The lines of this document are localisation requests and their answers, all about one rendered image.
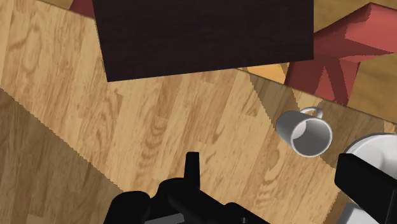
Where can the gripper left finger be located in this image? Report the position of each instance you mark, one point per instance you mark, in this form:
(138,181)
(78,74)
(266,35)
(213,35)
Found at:
(186,201)

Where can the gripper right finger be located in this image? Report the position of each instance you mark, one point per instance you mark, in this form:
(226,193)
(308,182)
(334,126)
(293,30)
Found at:
(369,183)

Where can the white bowl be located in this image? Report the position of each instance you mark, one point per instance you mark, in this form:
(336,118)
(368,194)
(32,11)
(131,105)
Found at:
(380,152)

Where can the white mug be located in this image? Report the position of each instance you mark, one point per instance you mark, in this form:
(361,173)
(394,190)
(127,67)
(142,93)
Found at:
(297,130)

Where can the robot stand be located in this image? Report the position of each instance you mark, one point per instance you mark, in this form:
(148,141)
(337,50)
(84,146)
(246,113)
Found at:
(201,37)

